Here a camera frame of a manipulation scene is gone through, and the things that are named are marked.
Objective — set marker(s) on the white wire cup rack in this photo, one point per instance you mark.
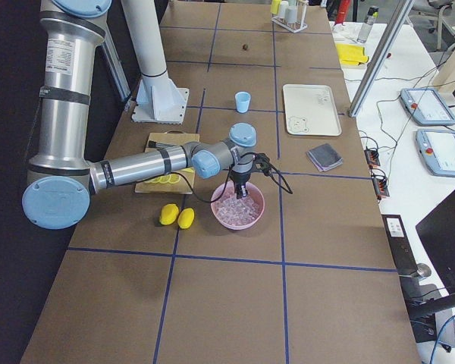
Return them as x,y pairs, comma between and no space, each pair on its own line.
301,24

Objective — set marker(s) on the clear water bottle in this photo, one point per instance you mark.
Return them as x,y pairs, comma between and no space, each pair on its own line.
367,24

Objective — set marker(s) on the upper teach pendant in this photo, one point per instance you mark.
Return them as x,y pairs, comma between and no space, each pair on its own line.
426,106

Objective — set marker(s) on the grey cup on rack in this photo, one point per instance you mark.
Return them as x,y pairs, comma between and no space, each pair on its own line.
283,6

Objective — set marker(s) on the cream bear tray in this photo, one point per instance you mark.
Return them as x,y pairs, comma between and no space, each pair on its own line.
310,110

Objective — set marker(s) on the grey folded cloth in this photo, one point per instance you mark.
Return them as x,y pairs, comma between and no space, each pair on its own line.
325,157

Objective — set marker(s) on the lemon slices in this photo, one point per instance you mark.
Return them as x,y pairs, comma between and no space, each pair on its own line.
165,179

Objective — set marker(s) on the aluminium frame post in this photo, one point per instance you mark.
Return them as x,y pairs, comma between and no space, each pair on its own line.
384,46

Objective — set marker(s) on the yellow cup on rack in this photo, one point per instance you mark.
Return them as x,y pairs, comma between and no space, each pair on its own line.
275,4

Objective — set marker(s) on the lower teach pendant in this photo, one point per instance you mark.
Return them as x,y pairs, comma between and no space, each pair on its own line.
437,148

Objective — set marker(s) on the white cup on rack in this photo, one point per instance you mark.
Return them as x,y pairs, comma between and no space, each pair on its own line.
291,15

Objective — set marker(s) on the black box with label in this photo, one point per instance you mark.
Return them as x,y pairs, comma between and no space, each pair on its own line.
399,244

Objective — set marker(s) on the black laptop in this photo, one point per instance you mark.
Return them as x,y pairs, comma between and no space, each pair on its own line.
437,234

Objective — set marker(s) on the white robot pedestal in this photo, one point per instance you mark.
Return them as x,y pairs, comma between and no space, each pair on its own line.
158,99

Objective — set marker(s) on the yellow lemon far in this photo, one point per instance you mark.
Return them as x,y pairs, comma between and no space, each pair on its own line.
169,214

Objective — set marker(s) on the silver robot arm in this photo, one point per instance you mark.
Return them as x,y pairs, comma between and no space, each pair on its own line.
60,181

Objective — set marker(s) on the yellow cloth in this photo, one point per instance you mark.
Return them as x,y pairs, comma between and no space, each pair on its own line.
352,55

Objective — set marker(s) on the teach pendant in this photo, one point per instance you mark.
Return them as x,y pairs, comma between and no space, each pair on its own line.
426,106
437,148

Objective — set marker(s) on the light blue plastic cup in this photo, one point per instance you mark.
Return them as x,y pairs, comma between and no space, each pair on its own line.
242,101

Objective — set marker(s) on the wooden cutting board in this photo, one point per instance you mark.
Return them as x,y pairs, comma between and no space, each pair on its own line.
186,174

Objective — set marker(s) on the yellow lemon near bowl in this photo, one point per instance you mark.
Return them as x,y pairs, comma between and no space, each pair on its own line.
185,218

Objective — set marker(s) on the pink bowl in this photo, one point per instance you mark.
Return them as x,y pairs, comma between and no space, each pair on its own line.
253,191

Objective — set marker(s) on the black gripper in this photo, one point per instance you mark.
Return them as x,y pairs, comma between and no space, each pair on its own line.
240,177

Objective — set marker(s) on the clear ice cubes pile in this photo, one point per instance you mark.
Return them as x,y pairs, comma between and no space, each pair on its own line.
237,212

